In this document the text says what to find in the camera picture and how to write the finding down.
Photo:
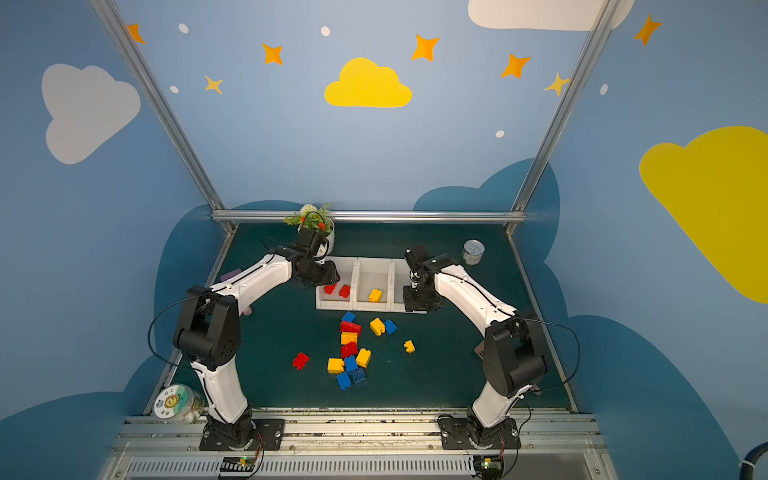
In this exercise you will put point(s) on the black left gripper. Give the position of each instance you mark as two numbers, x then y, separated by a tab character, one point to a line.
324	273

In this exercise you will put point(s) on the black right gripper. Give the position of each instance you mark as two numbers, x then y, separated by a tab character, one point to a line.
417	297

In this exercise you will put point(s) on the yellow lego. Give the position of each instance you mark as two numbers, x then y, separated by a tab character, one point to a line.
375	296

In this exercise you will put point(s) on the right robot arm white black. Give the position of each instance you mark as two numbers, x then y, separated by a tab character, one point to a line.
514	348

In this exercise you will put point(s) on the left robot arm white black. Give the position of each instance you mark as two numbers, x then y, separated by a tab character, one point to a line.
208	330

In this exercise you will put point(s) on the white right bin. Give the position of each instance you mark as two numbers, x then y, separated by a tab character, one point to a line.
398	278

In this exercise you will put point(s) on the white bin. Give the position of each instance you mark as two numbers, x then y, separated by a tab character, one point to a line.
348	269
398	278
373	274

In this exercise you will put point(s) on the white left bin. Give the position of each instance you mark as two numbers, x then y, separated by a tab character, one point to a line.
348	269

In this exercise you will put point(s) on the potted plant white pot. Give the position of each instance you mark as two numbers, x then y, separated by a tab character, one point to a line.
318	219

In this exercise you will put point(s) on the white middle bin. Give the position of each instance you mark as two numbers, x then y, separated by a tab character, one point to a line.
373	274

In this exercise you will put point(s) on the silver tin can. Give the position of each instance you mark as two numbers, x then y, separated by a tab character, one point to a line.
473	251

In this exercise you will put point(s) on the yellow lego brick stacked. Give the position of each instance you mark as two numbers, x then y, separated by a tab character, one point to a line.
348	337

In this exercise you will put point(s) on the brown slotted spatula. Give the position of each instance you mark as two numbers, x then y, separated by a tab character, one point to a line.
480	350

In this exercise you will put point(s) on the purple toy spatula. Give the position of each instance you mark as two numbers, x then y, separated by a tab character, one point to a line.
229	275

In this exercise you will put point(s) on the yellow lego brick bottom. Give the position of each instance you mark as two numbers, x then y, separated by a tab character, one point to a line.
336	366

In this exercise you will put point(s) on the blue textured lego brick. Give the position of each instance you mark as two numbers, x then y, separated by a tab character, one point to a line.
357	375

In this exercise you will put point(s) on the blue lego brick bottom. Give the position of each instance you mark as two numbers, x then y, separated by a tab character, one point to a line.
344	381

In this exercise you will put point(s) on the right circuit board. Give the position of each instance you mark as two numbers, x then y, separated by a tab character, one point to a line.
487	468

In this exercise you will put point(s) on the circuit board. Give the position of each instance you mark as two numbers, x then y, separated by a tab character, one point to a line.
487	468
243	467

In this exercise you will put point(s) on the left circuit board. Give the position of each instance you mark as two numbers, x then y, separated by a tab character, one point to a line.
243	467

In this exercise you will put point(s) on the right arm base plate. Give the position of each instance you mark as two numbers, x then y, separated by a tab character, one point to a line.
460	433

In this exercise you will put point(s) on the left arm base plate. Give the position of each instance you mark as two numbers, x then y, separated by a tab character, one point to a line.
246	434

